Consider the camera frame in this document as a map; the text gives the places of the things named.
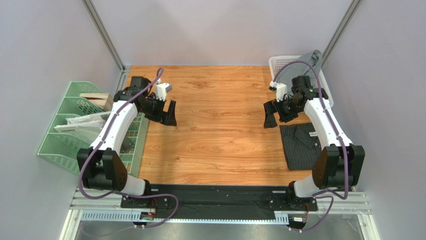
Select aluminium front frame rail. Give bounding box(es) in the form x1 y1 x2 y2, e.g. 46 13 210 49
60 184 380 240

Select white plastic basket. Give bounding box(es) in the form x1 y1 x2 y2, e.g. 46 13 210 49
268 55 334 108

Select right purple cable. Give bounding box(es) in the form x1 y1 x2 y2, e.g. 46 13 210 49
272 60 350 233

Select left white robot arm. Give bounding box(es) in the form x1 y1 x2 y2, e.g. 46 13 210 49
77 73 177 197

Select wrist white camera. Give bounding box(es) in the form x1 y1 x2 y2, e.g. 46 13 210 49
154 78 173 102
269 80 288 102

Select green plastic file rack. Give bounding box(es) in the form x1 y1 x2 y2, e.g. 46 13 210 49
37 81 149 177

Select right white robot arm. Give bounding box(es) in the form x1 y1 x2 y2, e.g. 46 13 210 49
263 75 366 200

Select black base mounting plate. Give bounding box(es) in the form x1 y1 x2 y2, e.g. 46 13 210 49
120 184 318 220

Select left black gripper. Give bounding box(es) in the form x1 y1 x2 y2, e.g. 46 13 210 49
139 94 177 126

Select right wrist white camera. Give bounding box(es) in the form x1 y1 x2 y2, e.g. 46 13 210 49
269 80 288 102

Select papers in file rack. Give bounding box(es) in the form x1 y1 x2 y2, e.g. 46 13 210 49
53 111 111 144

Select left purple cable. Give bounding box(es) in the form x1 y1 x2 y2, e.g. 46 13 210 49
77 67 180 230

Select purple cable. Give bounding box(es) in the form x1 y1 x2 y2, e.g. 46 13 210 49
272 60 350 233
77 67 180 230

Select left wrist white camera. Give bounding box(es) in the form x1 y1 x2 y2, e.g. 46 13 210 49
154 78 173 102

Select dark striped folded shirt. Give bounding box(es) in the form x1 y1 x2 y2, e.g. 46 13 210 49
280 123 322 171

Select grey long sleeve shirt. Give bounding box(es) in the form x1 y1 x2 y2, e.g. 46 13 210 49
274 49 323 88

